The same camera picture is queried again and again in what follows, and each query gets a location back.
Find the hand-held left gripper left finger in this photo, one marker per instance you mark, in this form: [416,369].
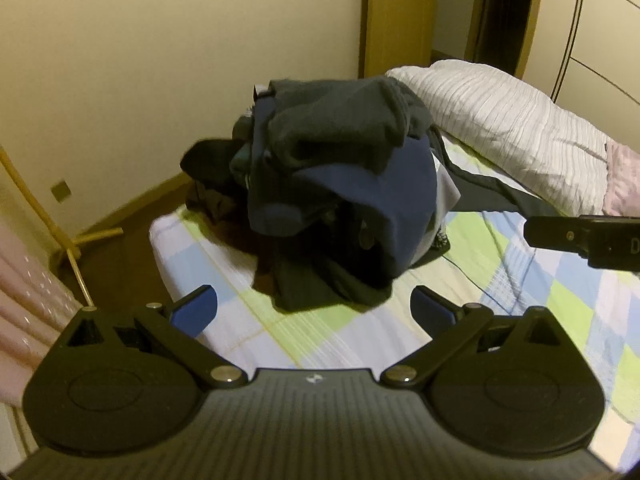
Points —
[192,310]

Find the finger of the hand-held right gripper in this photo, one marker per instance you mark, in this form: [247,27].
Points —
[550,232]

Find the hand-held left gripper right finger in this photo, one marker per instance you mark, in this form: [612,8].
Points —
[432,307]

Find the pile of mixed clothes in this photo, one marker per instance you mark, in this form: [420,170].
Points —
[350,205]

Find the checked bed sheet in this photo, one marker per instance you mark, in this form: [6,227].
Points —
[505,285]

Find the pink blanket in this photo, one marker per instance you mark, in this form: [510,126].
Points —
[622,180]

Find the white striped quilt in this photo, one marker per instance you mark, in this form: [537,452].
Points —
[500,120]

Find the pink curtain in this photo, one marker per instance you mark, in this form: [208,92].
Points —
[25,320]

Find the yellow wooden rack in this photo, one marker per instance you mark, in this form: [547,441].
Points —
[35,205]

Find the cream wardrobe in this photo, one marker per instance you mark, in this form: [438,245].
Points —
[600,35]

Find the wooden door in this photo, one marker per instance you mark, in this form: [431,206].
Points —
[400,15]

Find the wall socket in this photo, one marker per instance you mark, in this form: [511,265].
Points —
[60,191]

